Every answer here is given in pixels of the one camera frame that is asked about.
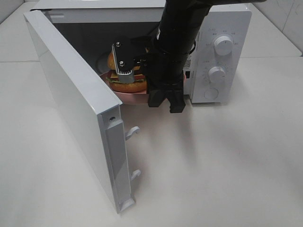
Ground white timer knob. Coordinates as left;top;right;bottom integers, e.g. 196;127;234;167
208;66;226;83

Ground glass microwave turntable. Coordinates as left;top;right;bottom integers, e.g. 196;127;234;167
96;52;110;74

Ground white warning label sticker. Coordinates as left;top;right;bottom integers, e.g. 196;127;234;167
183;55;194;71

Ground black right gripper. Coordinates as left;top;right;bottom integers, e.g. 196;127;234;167
130;36;185;114

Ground white microwave door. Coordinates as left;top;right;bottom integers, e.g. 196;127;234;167
24;10;141;213

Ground toy burger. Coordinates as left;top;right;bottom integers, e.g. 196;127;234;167
106;47;147;93

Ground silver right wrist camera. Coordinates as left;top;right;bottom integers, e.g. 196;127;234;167
112;36;134;84

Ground round white door button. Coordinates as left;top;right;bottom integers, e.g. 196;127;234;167
204;88;219;100

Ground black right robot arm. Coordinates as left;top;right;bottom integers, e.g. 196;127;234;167
131;0;252;113

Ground upper white power knob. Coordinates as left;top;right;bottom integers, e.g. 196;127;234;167
214;34;233;56

